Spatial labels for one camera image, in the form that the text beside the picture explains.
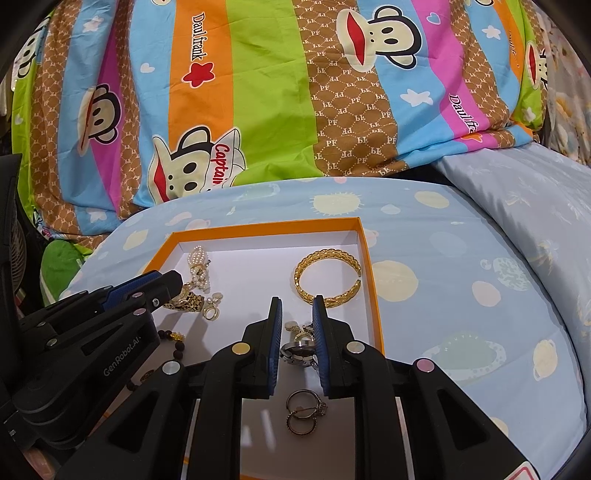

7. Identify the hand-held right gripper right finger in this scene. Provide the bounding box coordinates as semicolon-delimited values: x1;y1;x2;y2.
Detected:
312;296;533;480

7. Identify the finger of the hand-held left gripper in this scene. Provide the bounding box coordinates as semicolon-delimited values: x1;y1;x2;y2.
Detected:
60;270;163;309
18;270;184;352

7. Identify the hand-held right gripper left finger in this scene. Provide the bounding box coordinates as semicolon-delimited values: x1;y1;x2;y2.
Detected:
55;296;284;480

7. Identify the silver wristwatch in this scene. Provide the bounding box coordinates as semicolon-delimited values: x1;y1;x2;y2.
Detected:
279;336;321;371

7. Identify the gold wristwatch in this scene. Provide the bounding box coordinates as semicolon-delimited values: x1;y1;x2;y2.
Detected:
163;284;205;312

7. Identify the small gold ring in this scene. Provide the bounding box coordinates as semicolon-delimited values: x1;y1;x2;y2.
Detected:
284;322;315;343

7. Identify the silver ring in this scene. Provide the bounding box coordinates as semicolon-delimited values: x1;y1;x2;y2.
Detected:
285;389;329;420

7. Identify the gold pearl hoop earring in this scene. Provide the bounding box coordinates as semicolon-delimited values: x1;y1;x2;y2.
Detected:
201;291;225;322

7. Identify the black bead bracelet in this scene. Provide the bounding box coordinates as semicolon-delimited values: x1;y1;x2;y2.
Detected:
157;329;188;361

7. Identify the thin dark hoop ring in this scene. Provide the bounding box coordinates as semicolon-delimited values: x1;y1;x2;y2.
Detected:
286;412;320;436

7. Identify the orange shallow box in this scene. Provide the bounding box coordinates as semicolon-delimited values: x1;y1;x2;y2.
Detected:
140;217;386;480

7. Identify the green plush pillow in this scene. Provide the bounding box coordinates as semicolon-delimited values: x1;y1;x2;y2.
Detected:
39;240;93;301

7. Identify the electric fan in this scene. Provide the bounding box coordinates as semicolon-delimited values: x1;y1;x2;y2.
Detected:
9;217;42;296

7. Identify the blue planet print blanket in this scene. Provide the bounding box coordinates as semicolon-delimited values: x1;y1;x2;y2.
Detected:
60;175;583;480

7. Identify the colourful monkey print blanket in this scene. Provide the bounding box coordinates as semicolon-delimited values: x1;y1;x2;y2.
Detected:
0;0;555;241

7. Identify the pale blue leaf print quilt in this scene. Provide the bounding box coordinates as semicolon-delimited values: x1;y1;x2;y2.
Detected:
434;143;591;342

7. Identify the floral cloth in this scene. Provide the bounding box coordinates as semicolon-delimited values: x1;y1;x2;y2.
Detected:
540;28;591;167

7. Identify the pearl bracelet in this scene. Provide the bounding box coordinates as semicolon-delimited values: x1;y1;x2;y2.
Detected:
185;246;214;296

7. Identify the gold chain bangle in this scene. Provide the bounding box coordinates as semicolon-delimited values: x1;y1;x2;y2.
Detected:
293;249;362;309

